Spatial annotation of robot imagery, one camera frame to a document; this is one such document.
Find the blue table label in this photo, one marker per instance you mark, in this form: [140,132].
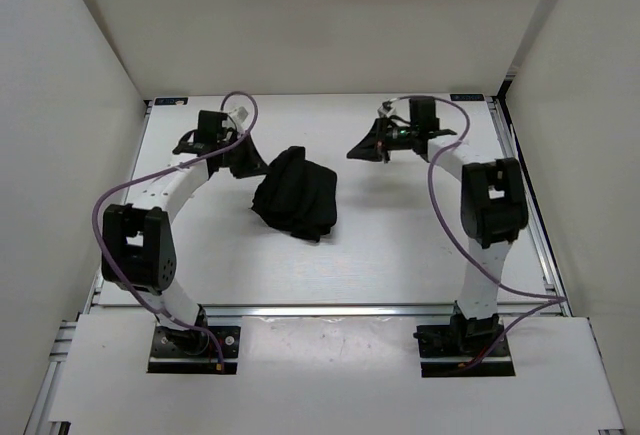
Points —
[466,97]
[170,101]

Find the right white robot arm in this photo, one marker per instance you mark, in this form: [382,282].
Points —
[493,212]

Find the right blue table label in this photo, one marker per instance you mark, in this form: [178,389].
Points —
[466,97]

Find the black pleated skirt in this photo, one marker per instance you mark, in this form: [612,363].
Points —
[297,196]

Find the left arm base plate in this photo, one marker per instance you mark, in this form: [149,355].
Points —
[175,351]

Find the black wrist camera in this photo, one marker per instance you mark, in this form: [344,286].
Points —
[422,115]
[215,130]

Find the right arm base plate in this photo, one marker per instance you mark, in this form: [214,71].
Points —
[464,347]

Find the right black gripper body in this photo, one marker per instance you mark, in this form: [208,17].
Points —
[399,138]

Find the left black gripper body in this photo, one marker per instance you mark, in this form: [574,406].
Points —
[234,160]

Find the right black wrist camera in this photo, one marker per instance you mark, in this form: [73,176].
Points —
[422,115]

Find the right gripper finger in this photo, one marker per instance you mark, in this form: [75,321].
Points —
[380,153]
[363,149]

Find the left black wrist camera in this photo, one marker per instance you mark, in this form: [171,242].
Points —
[215,130]

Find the left blue table label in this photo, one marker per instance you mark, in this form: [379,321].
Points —
[170,101]

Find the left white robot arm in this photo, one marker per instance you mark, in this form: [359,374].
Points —
[139,238]

